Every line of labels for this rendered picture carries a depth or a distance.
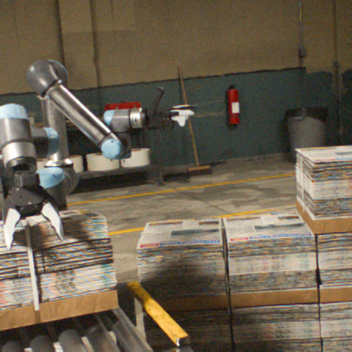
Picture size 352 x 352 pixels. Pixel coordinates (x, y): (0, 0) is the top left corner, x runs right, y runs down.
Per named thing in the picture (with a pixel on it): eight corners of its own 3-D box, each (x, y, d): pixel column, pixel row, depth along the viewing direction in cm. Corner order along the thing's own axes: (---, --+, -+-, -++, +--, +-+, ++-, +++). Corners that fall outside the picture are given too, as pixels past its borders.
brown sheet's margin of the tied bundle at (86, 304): (96, 287, 182) (94, 273, 181) (119, 307, 154) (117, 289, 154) (38, 298, 177) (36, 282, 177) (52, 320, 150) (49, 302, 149)
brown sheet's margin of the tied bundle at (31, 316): (38, 298, 177) (36, 282, 177) (52, 320, 150) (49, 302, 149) (16, 302, 175) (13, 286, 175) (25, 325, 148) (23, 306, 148)
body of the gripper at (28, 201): (46, 218, 152) (37, 173, 157) (47, 203, 144) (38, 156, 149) (12, 224, 150) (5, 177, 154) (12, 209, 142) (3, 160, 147)
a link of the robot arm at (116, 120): (108, 130, 261) (106, 109, 260) (135, 129, 260) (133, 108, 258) (104, 133, 253) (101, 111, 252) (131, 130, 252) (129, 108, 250)
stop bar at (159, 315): (138, 287, 180) (137, 280, 180) (192, 344, 140) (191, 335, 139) (126, 289, 179) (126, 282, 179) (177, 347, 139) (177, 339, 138)
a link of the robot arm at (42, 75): (31, 53, 237) (129, 146, 238) (41, 53, 248) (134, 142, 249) (11, 76, 240) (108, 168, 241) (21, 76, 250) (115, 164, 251)
